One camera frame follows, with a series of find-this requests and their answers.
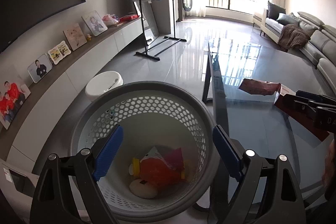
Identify red cardboard box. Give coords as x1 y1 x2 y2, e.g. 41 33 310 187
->
274 84 335 141

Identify brown snack bag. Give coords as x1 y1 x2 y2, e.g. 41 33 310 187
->
239 79 281 96

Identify red plastic bag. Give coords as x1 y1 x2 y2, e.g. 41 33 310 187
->
139 158 185 190

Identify light blue wet wipes pack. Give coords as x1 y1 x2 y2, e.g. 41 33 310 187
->
139 147 168 165

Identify cardboard box on floor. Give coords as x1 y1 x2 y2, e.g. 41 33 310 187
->
1 160 39 203

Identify grey sectional sofa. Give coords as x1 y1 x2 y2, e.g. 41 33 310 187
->
253 2 335 89

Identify brown throw blanket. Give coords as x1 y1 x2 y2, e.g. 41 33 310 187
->
277 24 310 52

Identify white low tv cabinet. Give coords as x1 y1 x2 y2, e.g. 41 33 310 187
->
1 19 142 170

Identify beige fuzzy ball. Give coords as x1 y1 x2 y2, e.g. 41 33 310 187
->
129 178 158 199

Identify pink plastic mesh fan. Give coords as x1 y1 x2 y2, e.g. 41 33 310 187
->
163 148 185 172

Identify grey perforated laundry basket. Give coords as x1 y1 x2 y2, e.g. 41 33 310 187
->
68 81 221 223

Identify dark grey cushion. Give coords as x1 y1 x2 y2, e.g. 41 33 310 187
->
267 2 286 20

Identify family photo in red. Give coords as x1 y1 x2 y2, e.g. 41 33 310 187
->
0 66 31 130

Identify white plastic stool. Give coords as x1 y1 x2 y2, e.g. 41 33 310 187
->
85 71 123 102

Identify baby photo canvas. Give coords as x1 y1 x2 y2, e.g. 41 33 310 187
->
63 23 87 51

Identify black clothes rack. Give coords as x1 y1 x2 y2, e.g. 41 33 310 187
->
135 0 187 61

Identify washing machine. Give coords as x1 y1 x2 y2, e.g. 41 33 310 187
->
176 0 193 22

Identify pink bag on cabinet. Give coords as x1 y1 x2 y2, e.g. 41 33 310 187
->
102 14 120 27

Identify red item on cabinet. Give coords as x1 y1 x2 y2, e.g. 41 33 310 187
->
120 14 139 22

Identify yellow plastic ring bowl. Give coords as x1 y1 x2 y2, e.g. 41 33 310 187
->
131 157 140 177

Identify man portrait photo frame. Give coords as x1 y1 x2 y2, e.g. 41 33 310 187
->
27 53 52 83

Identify white scalloped photo frame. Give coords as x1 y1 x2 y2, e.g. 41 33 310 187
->
48 40 71 65

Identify child portrait photo frame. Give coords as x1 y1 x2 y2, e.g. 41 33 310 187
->
81 11 108 37

